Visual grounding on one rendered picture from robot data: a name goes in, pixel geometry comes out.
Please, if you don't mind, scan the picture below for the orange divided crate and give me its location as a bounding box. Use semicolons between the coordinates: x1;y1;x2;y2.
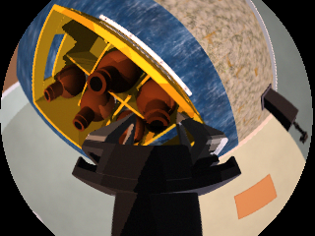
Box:
32;5;205;148

